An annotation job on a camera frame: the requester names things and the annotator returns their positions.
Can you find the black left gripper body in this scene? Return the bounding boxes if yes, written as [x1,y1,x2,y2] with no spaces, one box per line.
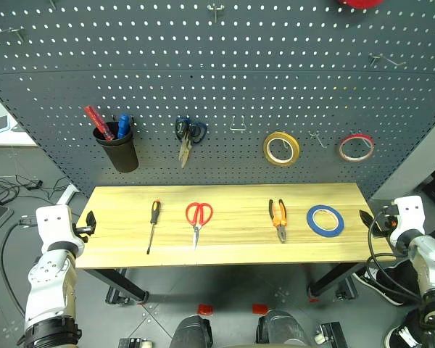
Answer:
[72,221,91,243]

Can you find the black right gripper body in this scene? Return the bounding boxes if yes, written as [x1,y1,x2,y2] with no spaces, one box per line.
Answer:
[373,204,400,236]

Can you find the dark grey metal pegboard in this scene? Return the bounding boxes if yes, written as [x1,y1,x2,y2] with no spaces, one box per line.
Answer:
[0,0,435,199]

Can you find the blue tape roll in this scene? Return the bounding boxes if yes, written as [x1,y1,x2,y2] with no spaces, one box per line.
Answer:
[306,204,346,239]

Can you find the black white sneaker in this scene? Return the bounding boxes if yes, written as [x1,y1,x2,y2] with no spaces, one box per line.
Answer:
[352,260,423,307]
[383,307,435,348]

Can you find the black table leg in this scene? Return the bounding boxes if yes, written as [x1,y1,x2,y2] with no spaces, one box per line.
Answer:
[81,268,150,305]
[307,262,368,302]

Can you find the red tape roll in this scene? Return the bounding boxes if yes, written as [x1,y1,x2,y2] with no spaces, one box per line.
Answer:
[339,133,376,163]

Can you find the black orange screwdriver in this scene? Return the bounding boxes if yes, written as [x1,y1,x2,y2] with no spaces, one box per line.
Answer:
[146,199,163,256]

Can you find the black plastic cup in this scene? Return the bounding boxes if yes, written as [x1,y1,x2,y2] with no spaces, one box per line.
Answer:
[92,121,140,174]

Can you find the orange black pliers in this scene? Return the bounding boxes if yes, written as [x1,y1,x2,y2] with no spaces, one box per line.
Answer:
[268,198,289,244]

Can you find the small silver pegboard hook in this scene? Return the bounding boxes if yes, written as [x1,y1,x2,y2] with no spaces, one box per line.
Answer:
[308,130,328,149]

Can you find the yellow tape roll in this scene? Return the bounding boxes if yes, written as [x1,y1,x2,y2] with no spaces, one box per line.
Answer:
[262,131,302,168]

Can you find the white side table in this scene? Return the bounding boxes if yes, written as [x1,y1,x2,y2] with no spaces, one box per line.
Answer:
[0,86,39,147]

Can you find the blue black scissors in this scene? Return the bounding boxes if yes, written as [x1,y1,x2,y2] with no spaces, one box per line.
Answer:
[175,116,209,170]

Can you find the dark rounded robot foot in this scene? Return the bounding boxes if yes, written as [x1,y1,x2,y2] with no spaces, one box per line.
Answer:
[171,314,215,348]
[256,309,313,348]

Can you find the long silver pegboard hook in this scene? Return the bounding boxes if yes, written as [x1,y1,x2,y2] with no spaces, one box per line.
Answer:
[368,54,407,67]
[0,26,27,43]

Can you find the red round object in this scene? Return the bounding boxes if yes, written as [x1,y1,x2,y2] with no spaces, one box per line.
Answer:
[334,0,386,9]

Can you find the silver double pegboard hook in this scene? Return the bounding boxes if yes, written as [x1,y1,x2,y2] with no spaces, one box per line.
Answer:
[207,2,224,24]

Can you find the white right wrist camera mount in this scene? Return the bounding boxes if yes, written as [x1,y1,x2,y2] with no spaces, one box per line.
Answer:
[389,195,427,248]

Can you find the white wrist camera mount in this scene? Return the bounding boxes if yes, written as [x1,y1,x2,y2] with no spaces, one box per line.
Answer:
[35,204,86,255]
[389,195,427,248]

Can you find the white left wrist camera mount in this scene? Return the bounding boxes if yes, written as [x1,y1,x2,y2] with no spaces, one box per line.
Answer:
[35,204,86,255]

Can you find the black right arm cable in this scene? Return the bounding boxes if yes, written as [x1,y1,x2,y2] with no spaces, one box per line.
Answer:
[365,211,426,306]

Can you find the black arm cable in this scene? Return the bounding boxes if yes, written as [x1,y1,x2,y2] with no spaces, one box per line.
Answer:
[365,211,426,306]
[0,215,38,317]

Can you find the tangled black floor cables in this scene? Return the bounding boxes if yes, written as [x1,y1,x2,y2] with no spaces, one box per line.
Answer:
[0,173,73,204]

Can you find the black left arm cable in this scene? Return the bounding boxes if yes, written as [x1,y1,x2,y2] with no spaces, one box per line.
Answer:
[0,215,38,317]

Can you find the red handled screwdriver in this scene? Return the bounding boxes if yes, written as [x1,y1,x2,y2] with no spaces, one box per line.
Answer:
[83,105,116,142]

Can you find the blue handled screwdriver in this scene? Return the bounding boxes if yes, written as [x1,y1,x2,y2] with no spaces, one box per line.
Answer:
[117,114,133,140]

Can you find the red handled scissors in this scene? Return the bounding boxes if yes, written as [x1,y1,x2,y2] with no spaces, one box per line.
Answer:
[185,202,214,251]

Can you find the silver wire loop hook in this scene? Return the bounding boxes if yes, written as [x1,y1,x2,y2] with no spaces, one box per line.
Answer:
[229,115,249,132]

